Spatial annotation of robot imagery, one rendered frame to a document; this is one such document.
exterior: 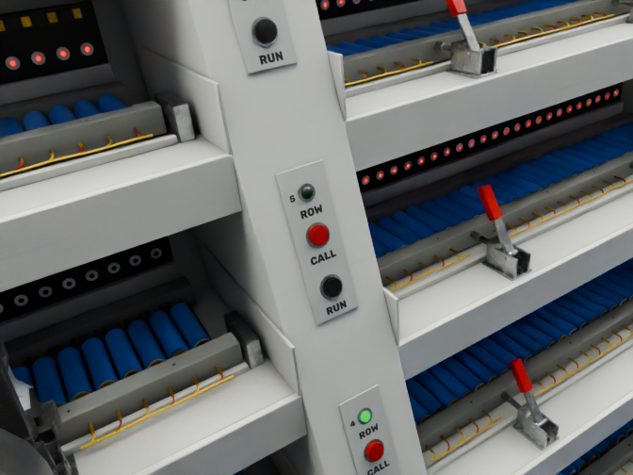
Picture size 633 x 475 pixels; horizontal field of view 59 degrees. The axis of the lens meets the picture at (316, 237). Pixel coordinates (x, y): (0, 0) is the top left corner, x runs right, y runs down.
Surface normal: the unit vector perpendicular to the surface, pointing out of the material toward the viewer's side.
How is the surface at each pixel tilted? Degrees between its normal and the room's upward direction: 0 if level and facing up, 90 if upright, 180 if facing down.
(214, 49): 90
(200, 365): 108
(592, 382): 18
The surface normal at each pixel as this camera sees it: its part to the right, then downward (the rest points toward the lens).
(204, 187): 0.51, 0.39
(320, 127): 0.46, 0.11
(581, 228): -0.09, -0.86
